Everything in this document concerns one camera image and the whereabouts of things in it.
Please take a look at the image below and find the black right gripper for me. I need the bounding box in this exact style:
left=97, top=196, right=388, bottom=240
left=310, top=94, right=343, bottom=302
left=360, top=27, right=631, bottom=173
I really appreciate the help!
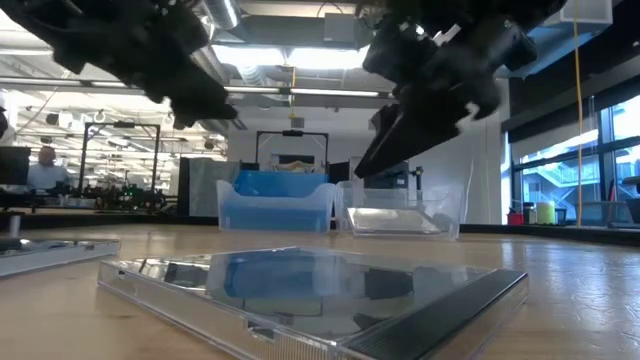
left=353, top=27, right=539, bottom=179

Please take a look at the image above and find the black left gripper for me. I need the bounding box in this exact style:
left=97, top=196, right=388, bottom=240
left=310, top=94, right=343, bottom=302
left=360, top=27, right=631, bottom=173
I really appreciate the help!
left=119, top=0, right=239, bottom=130

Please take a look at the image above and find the clear plastic bin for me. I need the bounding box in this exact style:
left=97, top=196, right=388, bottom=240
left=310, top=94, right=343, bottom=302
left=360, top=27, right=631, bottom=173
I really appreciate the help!
left=334, top=179, right=464, bottom=243
left=215, top=178, right=337, bottom=235

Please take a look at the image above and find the blue jewel case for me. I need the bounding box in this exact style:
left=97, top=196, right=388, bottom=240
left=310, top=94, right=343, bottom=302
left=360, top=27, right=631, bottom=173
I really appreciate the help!
left=233, top=169, right=330, bottom=199
left=221, top=202, right=330, bottom=233

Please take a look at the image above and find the black equipment box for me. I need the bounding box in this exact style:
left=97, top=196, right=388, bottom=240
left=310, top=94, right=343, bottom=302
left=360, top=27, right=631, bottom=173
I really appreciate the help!
left=363, top=158, right=412, bottom=191

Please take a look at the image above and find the long ceiling light bar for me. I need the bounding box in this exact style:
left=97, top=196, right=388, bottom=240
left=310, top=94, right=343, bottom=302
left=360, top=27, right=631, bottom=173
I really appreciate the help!
left=0, top=74, right=396, bottom=99

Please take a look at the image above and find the grey partition panel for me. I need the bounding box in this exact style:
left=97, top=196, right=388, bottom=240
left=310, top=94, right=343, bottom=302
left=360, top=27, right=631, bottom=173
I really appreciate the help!
left=177, top=156, right=242, bottom=218

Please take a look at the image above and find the yellow-green container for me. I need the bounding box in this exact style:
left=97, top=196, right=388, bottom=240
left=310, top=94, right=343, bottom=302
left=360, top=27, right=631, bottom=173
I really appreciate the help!
left=534, top=200, right=557, bottom=226

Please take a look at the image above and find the person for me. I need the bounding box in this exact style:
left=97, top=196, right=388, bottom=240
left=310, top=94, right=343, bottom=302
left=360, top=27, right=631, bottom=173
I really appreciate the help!
left=27, top=144, right=70, bottom=191

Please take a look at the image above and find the black monitor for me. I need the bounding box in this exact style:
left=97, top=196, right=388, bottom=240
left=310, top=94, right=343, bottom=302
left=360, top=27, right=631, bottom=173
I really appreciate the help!
left=0, top=145, right=32, bottom=187

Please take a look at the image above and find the white ceiling box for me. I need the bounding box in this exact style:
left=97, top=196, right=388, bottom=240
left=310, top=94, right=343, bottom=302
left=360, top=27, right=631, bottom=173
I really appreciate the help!
left=558, top=0, right=614, bottom=27

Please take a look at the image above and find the black frame clamp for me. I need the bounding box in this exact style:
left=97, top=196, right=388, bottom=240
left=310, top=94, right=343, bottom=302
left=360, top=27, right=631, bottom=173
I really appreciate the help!
left=409, top=166, right=426, bottom=201

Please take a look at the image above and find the silver ventilation duct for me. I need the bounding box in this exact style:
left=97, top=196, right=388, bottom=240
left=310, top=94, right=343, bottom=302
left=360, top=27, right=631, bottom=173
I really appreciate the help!
left=197, top=0, right=242, bottom=31

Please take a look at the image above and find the black robot station frame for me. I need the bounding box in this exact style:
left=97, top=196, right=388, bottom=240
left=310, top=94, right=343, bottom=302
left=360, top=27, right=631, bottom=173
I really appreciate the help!
left=78, top=121, right=162, bottom=196
left=254, top=129, right=330, bottom=174

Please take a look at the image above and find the yellow hanging cable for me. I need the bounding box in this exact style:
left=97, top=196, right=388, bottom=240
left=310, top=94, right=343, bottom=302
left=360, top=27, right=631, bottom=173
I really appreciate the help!
left=572, top=0, right=585, bottom=227

